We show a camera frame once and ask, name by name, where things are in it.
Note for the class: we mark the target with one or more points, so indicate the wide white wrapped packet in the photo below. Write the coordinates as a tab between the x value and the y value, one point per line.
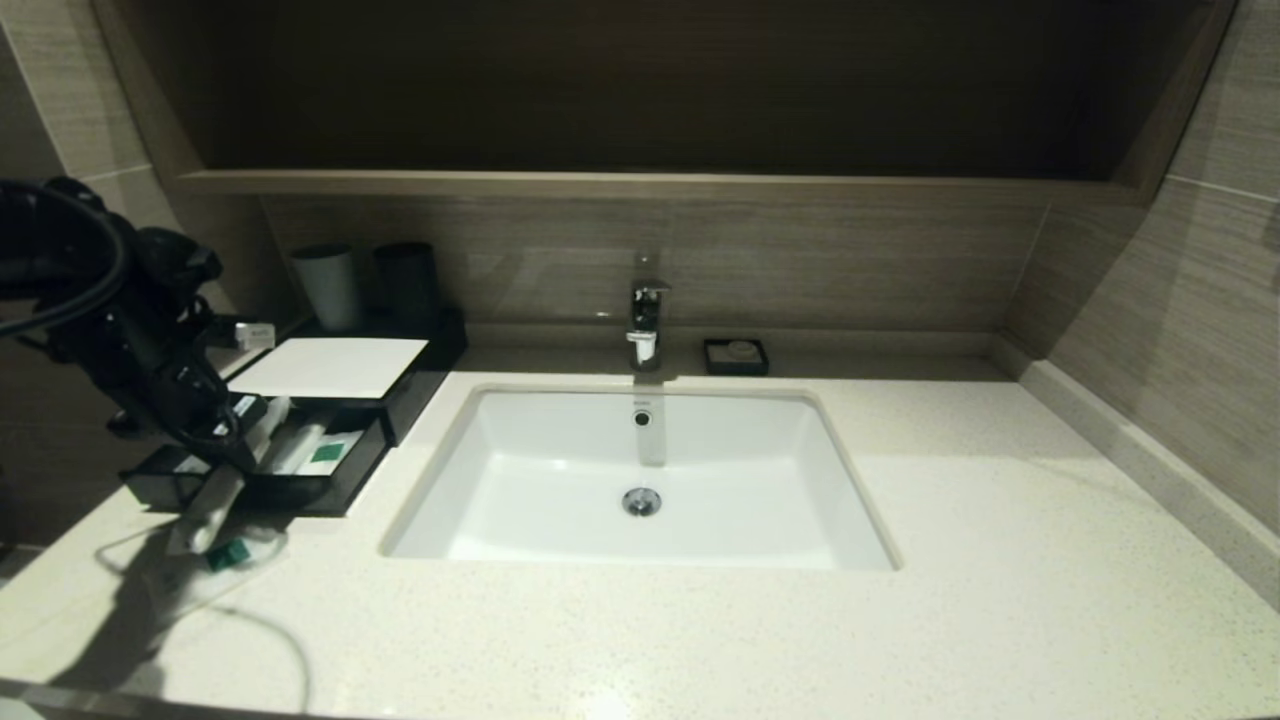
192	465

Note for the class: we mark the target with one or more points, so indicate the flat white green-label packet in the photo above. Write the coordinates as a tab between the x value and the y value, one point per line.
330	456

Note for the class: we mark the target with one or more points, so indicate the white paper card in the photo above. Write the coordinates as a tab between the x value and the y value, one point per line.
340	366

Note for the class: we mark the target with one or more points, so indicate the pale grey cup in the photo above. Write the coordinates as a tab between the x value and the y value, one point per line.
326	288

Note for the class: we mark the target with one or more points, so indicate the black cup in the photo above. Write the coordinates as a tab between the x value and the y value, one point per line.
405	288

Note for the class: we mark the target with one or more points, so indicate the narrow white wrapped packet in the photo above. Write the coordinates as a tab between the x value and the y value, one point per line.
305	445

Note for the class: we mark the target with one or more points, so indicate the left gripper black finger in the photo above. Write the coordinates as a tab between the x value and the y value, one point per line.
128	426
240	440

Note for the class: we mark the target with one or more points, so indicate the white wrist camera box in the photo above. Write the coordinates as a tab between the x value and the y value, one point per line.
255	336

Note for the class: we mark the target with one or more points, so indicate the small clear green-label sachet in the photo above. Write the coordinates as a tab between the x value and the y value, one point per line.
228	554

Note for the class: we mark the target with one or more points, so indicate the round beige soap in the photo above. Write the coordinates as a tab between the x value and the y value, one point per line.
742	350

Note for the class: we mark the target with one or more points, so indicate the black soap dish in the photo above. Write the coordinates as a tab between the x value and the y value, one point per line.
712	368

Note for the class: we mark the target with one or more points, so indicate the chrome drain stopper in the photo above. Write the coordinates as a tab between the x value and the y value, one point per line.
641	501

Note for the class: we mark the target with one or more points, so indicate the black pull-out drawer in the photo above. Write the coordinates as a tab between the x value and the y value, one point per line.
340	492

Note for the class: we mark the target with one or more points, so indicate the chrome faucet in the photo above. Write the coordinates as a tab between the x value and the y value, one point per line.
647	310

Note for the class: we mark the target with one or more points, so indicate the white ceramic sink basin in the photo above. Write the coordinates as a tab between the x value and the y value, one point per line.
720	480

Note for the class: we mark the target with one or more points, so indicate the wooden wall shelf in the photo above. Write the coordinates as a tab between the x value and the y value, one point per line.
650	185

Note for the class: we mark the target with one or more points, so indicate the long clear toothbrush packet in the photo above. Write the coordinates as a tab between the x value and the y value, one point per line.
215	510

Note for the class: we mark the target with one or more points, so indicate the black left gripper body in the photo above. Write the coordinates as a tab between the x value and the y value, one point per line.
160	385

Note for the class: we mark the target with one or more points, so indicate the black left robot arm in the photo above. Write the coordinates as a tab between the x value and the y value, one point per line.
150	270

